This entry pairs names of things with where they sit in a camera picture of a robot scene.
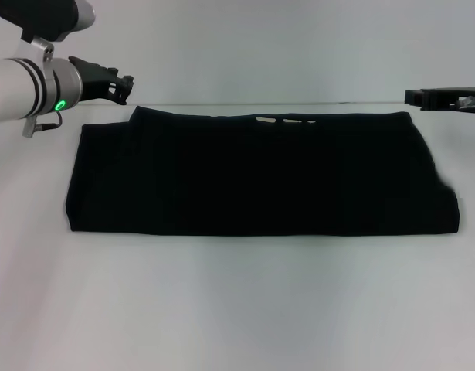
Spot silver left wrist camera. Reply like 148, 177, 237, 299
0, 0, 97, 63

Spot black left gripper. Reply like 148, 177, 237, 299
68, 56, 136, 107

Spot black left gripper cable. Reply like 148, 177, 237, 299
22, 111, 64, 138

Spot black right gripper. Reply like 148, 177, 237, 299
404, 87, 475, 115

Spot black shirt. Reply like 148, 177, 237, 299
65, 105, 461, 237

